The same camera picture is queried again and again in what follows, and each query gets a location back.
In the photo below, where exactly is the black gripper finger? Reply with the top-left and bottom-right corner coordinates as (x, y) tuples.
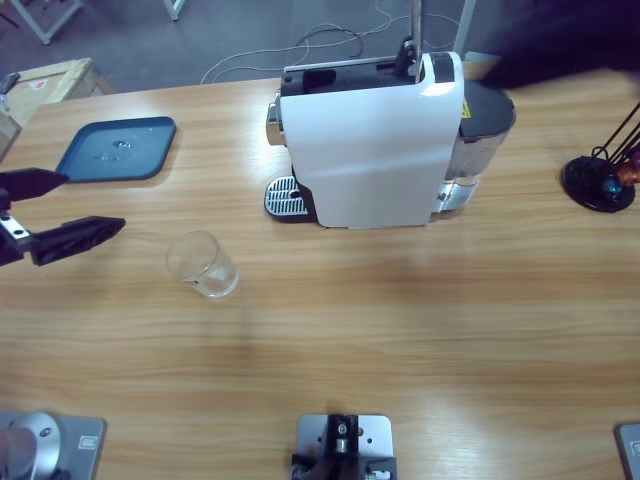
(30, 215), (127, 267)
(0, 168), (70, 201)

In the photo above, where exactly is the blue plastic tray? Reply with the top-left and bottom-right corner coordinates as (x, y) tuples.
(53, 116), (178, 185)

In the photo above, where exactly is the silver coffee machine lever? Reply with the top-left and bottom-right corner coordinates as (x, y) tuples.
(392, 0), (425, 81)

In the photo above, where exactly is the orange coffee capsule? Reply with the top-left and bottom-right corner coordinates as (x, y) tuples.
(615, 162), (640, 187)

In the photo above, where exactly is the clear water tank black lid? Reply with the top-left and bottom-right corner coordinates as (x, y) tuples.
(432, 82), (517, 221)

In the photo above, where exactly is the white capsule coffee machine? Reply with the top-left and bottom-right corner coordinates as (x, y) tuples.
(266, 51), (466, 231)

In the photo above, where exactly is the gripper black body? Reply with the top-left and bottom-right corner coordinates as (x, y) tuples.
(0, 188), (34, 266)

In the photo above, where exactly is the clear drinking glass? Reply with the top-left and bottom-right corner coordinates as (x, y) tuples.
(165, 230), (241, 301)

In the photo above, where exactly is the black drip tray silver grid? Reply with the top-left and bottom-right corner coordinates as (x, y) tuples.
(263, 174), (317, 224)

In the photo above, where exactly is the thin white floor cable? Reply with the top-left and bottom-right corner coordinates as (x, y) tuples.
(419, 0), (461, 49)

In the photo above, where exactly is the white metal table frame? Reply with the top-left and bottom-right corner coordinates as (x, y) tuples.
(0, 0), (84, 46)

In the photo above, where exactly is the light wooden crate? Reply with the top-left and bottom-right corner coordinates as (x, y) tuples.
(0, 56), (115, 129)

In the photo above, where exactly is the long white floor cable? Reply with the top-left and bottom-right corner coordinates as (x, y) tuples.
(200, 0), (401, 85)

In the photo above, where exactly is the black capsule holder with rods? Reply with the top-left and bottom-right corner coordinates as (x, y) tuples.
(560, 102), (640, 215)

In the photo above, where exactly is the grey mount plate dark post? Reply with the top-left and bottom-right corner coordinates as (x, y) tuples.
(291, 412), (399, 480)

